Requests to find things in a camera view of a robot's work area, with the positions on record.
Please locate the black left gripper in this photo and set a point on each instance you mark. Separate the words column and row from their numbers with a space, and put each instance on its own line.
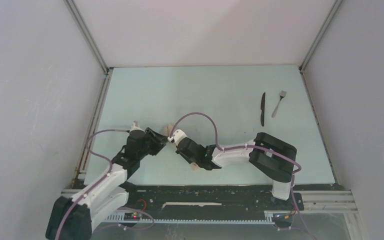
column 158, row 141

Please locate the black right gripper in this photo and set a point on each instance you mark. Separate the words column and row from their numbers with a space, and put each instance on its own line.
column 189, row 161

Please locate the black table knife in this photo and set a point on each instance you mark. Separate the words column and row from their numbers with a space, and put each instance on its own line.
column 262, row 109

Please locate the silver fork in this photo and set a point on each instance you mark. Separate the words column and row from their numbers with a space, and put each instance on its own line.
column 282, row 95

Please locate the beige cloth napkin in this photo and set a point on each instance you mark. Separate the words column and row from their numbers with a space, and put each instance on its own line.
column 168, row 129

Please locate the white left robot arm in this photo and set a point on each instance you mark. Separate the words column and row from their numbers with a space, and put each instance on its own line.
column 77, row 216

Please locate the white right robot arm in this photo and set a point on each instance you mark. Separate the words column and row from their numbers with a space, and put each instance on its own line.
column 273, row 157

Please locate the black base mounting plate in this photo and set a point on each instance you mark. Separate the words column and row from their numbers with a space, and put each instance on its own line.
column 209, row 202

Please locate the left aluminium corner post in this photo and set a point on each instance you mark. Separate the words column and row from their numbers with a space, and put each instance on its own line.
column 87, row 35

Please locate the aluminium corner post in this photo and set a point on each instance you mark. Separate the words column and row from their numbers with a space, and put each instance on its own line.
column 87, row 35
column 321, row 33

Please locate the white cable duct strip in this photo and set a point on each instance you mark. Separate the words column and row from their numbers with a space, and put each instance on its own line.
column 119, row 218

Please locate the right aluminium corner post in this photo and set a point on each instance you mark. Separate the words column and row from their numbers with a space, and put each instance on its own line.
column 321, row 33

